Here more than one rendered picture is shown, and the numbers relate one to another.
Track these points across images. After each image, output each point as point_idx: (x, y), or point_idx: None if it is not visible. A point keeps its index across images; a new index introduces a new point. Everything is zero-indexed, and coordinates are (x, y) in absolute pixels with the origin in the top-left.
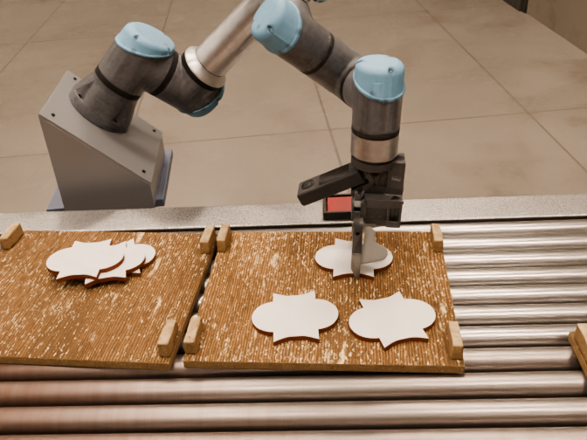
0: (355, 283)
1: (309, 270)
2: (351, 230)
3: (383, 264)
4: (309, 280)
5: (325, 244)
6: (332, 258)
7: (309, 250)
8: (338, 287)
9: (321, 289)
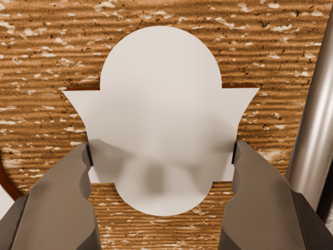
0: (70, 139)
1: (106, 10)
2: (247, 153)
3: (130, 199)
4: (52, 15)
5: (248, 54)
6: (147, 85)
7: (218, 0)
8: (42, 102)
9: (21, 55)
